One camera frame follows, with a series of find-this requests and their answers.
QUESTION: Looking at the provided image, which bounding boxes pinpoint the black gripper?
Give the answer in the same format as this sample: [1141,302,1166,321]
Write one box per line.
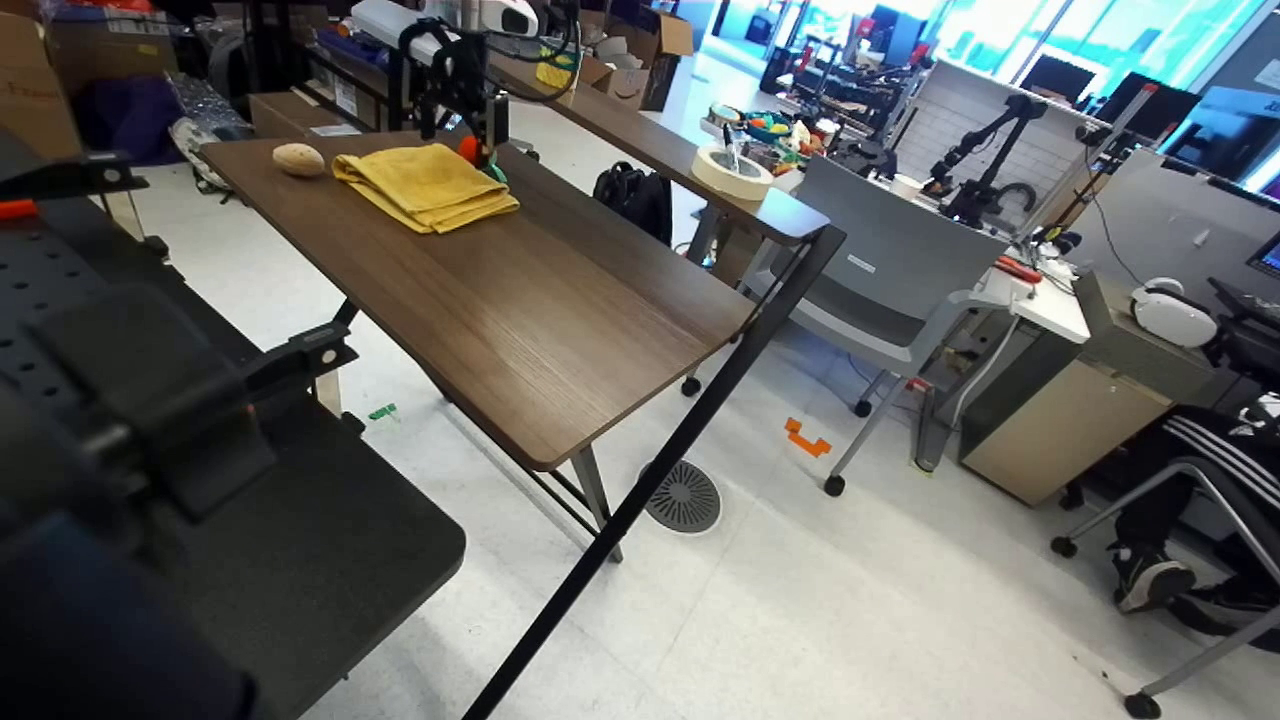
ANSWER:
[396,12,510,151]

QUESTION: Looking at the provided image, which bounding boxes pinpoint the yellow towel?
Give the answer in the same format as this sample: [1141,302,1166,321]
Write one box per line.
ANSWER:
[327,140,525,241]

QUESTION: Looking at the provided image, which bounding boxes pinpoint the beige toy egg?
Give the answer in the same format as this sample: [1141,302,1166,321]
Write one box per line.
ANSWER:
[268,137,332,178]

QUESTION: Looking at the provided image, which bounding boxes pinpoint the yellow green tin can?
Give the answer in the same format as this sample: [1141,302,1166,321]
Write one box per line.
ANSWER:
[532,50,584,97]

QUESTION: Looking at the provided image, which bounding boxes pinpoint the brown wooden desk black legs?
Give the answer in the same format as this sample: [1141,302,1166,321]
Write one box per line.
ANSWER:
[456,50,853,720]

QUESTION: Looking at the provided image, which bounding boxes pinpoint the black backpack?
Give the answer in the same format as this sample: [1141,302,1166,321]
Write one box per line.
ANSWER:
[589,155,674,253]

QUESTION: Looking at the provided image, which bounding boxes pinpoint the grey keyboard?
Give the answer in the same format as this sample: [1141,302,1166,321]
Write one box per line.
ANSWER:
[158,73,258,151]

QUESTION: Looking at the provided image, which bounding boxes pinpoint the white tape roll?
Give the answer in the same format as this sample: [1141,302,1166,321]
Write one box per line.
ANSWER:
[686,140,777,207]

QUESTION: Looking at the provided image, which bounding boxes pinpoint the large cardboard box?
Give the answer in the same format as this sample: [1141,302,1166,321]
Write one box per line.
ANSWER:
[0,12,89,167]

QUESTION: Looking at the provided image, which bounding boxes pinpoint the round grey floor disc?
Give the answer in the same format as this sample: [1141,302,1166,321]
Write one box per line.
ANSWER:
[639,460,724,534]

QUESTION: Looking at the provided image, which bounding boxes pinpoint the grey plastic chair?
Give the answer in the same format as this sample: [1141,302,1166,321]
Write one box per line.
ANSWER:
[742,155,1019,498]

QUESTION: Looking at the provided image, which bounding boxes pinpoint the beige filing cabinet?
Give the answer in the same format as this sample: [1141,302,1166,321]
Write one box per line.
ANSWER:
[956,352,1180,510]

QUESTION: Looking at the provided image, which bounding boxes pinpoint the white headset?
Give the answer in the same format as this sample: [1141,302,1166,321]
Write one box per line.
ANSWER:
[1129,273,1226,352]

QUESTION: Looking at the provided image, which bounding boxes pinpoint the office chair with black jacket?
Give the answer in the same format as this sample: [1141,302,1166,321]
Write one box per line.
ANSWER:
[1043,397,1280,720]

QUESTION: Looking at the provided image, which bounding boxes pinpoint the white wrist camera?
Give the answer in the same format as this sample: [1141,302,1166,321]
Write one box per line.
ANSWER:
[491,0,547,41]

